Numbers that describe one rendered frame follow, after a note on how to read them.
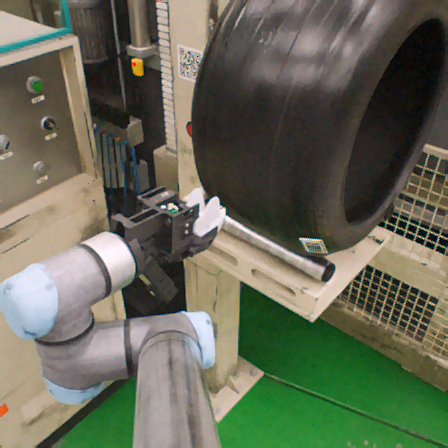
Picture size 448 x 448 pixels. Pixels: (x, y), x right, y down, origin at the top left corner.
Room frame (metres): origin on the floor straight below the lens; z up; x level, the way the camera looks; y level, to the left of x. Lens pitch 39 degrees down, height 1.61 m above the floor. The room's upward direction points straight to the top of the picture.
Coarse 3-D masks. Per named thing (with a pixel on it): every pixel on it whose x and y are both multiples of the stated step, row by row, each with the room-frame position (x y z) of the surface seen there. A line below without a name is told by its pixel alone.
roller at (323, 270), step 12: (228, 228) 0.90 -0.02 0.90; (240, 228) 0.88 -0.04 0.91; (252, 240) 0.85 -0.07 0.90; (264, 240) 0.84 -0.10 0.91; (276, 252) 0.81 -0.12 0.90; (288, 252) 0.80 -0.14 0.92; (300, 264) 0.77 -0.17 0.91; (312, 264) 0.76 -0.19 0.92; (324, 264) 0.75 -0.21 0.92; (324, 276) 0.73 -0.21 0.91
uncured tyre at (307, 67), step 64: (256, 0) 0.84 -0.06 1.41; (320, 0) 0.79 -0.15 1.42; (384, 0) 0.78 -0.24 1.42; (256, 64) 0.76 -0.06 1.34; (320, 64) 0.70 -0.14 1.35; (384, 64) 0.74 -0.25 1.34; (192, 128) 0.80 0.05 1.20; (256, 128) 0.71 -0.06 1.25; (320, 128) 0.67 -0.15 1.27; (384, 128) 1.10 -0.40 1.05; (256, 192) 0.70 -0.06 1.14; (320, 192) 0.65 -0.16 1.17; (384, 192) 0.91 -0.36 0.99; (320, 256) 0.75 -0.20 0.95
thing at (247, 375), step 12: (240, 360) 1.19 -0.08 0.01; (240, 372) 1.13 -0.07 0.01; (252, 372) 1.13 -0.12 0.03; (240, 384) 1.08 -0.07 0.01; (252, 384) 1.08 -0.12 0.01; (216, 396) 1.03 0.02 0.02; (228, 396) 1.03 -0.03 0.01; (240, 396) 1.03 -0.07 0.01; (216, 408) 0.97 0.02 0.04; (228, 408) 0.98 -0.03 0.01; (216, 420) 0.94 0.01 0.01
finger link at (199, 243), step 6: (216, 228) 0.58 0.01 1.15; (204, 234) 0.56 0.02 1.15; (210, 234) 0.57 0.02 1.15; (216, 234) 0.58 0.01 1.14; (192, 240) 0.55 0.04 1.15; (198, 240) 0.55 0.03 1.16; (204, 240) 0.55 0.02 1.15; (210, 240) 0.56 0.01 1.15; (192, 246) 0.54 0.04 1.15; (198, 246) 0.54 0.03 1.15; (204, 246) 0.54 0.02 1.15; (186, 252) 0.53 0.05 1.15; (192, 252) 0.52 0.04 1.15; (198, 252) 0.53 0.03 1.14
